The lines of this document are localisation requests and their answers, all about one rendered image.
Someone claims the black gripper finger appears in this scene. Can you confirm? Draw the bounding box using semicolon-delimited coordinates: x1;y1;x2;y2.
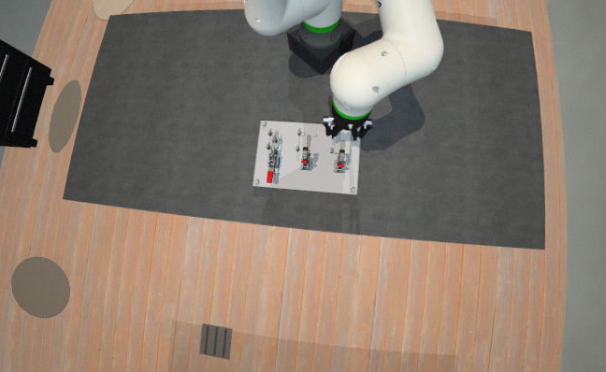
350;119;372;145
323;116;343;144

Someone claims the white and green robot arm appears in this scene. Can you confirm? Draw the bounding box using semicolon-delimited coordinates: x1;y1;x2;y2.
243;0;443;129

